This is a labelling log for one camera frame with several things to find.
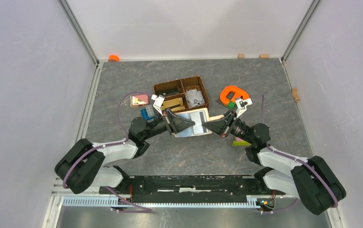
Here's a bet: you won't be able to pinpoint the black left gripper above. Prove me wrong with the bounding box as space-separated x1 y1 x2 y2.
142 107 195 140

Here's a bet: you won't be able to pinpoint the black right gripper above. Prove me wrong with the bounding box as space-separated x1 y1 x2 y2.
202 110 254 144

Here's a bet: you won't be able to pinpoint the beige leather card holder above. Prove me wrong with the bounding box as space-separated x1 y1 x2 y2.
175 108 224 138

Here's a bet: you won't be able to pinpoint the white magnetic stripe card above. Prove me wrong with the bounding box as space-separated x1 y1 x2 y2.
190 111 209 135

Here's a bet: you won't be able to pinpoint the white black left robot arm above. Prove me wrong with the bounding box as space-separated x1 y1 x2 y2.
54 109 195 194

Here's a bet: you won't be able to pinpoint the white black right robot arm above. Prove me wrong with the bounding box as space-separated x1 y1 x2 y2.
202 112 347 215

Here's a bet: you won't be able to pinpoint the yellow cards in basket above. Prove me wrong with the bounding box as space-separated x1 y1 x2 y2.
161 97 186 112

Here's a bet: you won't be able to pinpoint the silver cards in basket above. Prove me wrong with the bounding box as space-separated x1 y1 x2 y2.
186 89 205 107

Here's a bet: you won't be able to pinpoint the black cards in basket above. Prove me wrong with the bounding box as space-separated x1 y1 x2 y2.
158 88 181 97

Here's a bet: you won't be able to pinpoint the playing card box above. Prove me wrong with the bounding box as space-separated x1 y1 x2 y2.
130 94 150 108

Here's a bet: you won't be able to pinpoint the lime green toy brick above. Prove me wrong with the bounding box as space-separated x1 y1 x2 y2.
232 138 251 146

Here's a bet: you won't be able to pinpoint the grey toy brick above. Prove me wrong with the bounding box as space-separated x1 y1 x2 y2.
145 104 155 117

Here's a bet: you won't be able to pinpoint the blue toy brick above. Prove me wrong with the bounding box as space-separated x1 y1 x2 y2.
140 109 155 122

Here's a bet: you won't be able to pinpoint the brown woven divided basket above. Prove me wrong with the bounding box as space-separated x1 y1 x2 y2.
153 76 210 113

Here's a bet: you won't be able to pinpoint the curved wooden piece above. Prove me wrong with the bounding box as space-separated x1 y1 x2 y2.
291 88 300 102

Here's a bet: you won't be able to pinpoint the orange round cap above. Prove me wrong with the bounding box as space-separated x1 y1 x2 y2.
108 55 120 62

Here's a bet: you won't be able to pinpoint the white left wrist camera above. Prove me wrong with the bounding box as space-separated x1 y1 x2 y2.
151 95 165 116

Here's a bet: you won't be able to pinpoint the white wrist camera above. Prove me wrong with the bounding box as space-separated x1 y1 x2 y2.
151 95 165 116
235 98 253 118

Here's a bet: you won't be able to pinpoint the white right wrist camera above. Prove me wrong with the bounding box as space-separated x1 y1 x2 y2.
235 98 253 118

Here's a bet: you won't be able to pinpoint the orange tape dispenser ring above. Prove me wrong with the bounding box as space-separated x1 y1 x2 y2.
219 85 251 106

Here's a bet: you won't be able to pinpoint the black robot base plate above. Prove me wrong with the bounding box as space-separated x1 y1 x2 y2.
99 175 284 203

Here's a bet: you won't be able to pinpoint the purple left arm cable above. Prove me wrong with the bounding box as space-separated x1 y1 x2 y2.
62 92 157 213

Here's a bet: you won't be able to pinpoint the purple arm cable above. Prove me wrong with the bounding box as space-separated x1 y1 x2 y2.
250 95 339 215
62 92 157 213

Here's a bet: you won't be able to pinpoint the aluminium frame rail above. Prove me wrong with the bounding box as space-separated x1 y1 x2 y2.
50 175 337 209

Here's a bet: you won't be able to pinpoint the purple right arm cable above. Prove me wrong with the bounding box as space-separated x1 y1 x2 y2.
250 95 339 215

